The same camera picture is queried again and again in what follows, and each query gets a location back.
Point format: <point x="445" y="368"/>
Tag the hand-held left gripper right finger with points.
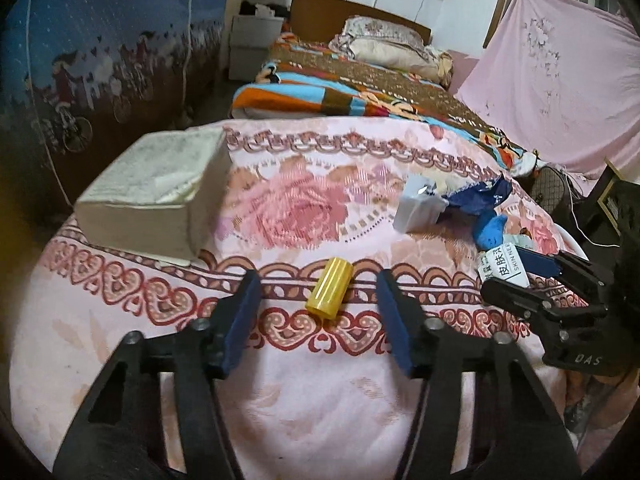
<point x="395" y="325"/>

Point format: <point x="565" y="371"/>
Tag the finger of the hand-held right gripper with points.
<point x="537" y="260"/>
<point x="530" y="300"/>

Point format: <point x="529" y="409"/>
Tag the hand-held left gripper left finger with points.
<point x="245" y="315"/>

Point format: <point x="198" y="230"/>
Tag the white printed packet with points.
<point x="500" y="272"/>

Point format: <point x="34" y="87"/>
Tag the yellow plastic bottle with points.
<point x="330" y="287"/>

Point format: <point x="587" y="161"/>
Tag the small blue plastic piece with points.
<point x="490" y="230"/>

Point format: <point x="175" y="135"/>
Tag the dark blue cloth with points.
<point x="480" y="192"/>

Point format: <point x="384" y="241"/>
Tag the small white box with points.
<point x="417" y="207"/>

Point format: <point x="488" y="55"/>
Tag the pink floral blanket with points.
<point x="300" y="195"/>

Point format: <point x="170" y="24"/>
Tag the folded cream blanket block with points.
<point x="150" y="190"/>

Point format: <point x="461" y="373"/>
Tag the pink hanging sheet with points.
<point x="560" y="85"/>

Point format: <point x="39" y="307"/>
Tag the beige crumpled clothes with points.
<point x="444" y="67"/>

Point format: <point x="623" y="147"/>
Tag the brown patterned blanket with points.
<point x="360" y="90"/>

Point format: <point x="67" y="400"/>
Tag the floral pillow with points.
<point x="385" y="40"/>

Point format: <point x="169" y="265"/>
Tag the white nightstand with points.
<point x="252" y="45"/>

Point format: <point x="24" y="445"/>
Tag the blue fabric wardrobe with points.
<point x="100" y="70"/>

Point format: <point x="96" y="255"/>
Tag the black clothing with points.
<point x="265" y="9"/>

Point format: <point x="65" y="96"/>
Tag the wooden headboard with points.
<point x="320" y="15"/>

